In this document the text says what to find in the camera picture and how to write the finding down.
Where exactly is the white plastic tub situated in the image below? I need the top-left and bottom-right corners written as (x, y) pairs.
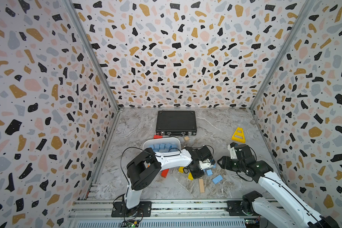
top-left (142, 137), bottom-right (182, 153)

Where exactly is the blue cube isolated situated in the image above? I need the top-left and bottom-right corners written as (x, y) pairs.
top-left (165, 143), bottom-right (172, 151)

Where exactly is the blue cube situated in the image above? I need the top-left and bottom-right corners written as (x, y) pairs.
top-left (153, 144), bottom-right (160, 152)
top-left (206, 170), bottom-right (213, 176)
top-left (159, 143), bottom-right (166, 152)

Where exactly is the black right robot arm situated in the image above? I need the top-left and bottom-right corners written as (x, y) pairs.
top-left (218, 142), bottom-right (339, 228)

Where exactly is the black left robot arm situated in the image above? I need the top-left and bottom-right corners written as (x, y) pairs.
top-left (111, 145), bottom-right (215, 219)

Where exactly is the yellow cube lower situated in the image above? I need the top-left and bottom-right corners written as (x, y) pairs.
top-left (188, 173), bottom-right (194, 181)

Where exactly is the long natural wood block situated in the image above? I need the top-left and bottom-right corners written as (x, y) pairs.
top-left (198, 179), bottom-right (205, 193)

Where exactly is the red block near orange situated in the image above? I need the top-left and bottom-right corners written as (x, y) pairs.
top-left (161, 169), bottom-right (169, 178)

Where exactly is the black ribbed carrying case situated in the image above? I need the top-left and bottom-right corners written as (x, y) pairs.
top-left (155, 111), bottom-right (197, 136)

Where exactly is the yellow triangle frame block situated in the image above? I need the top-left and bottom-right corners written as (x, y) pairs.
top-left (231, 127), bottom-right (246, 143)

